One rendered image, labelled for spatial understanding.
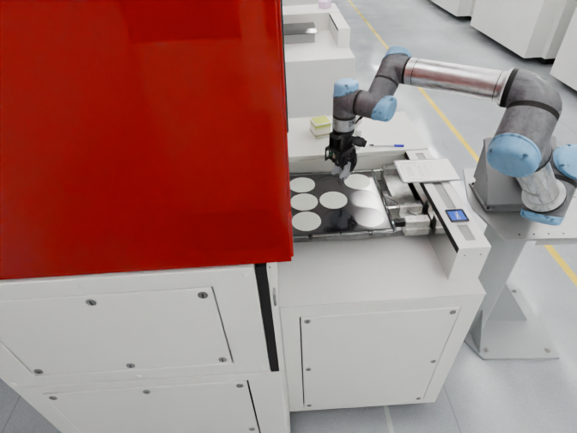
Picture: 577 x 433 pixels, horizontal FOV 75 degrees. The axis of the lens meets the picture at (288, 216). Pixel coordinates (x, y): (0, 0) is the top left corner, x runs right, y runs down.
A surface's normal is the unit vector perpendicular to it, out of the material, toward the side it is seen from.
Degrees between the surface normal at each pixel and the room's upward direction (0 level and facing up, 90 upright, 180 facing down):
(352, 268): 0
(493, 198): 46
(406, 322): 90
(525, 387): 0
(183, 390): 90
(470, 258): 90
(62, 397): 90
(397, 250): 0
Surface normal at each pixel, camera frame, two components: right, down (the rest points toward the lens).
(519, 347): -0.04, -0.76
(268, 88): 0.04, 0.65
